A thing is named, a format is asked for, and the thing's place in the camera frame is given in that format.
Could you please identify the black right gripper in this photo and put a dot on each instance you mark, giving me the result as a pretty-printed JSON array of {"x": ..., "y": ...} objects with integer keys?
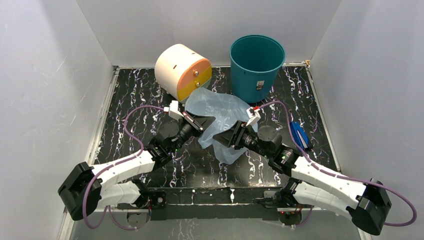
[{"x": 227, "y": 138}]

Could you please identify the blue stapler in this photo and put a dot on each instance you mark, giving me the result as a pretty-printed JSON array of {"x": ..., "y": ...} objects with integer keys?
[{"x": 300, "y": 137}]

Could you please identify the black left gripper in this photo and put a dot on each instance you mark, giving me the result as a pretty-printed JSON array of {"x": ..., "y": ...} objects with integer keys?
[{"x": 200, "y": 122}]

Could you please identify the round pastel drawer cabinet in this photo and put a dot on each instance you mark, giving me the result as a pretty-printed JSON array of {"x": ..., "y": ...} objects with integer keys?
[{"x": 180, "y": 70}]

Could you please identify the translucent blue plastic bag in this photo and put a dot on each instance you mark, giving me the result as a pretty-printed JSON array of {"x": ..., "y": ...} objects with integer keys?
[{"x": 227, "y": 109}]

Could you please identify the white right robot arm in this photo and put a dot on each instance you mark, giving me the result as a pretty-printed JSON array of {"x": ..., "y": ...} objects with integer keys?
[{"x": 365, "y": 204}]

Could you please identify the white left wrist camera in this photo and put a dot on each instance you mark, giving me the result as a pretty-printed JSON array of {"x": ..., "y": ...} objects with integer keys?
[{"x": 173, "y": 110}]

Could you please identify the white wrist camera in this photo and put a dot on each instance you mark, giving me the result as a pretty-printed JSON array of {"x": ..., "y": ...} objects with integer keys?
[
  {"x": 173, "y": 110},
  {"x": 254, "y": 115}
]

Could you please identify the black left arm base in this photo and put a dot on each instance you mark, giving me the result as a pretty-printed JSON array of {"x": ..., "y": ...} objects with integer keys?
[{"x": 141, "y": 211}]

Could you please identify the aluminium frame rail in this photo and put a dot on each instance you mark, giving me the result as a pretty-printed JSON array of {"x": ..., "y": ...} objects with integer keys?
[{"x": 214, "y": 214}]

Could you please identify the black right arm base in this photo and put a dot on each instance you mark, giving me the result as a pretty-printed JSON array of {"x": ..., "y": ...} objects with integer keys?
[{"x": 291, "y": 213}]

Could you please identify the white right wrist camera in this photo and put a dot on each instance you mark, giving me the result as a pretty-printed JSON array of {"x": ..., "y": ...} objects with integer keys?
[{"x": 254, "y": 115}]

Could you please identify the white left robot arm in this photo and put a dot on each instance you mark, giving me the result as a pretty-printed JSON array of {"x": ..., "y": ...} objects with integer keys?
[{"x": 90, "y": 187}]

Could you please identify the teal plastic trash bin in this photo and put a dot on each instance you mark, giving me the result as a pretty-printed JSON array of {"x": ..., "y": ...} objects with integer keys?
[{"x": 255, "y": 61}]

